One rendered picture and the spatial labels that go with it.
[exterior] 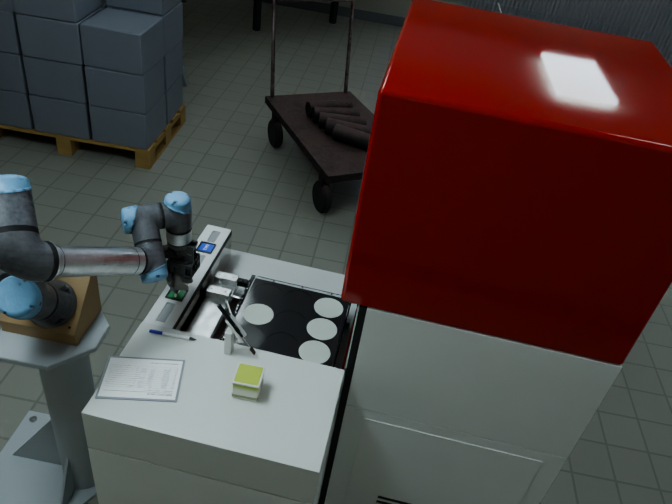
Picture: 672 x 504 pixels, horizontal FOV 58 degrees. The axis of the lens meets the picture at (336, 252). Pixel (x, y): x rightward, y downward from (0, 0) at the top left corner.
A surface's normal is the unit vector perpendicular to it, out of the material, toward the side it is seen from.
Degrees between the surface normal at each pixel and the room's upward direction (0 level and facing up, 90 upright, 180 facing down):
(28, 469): 0
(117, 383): 0
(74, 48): 90
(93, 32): 90
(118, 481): 90
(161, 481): 90
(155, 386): 0
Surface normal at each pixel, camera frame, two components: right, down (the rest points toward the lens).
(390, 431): -0.19, 0.58
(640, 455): 0.13, -0.79
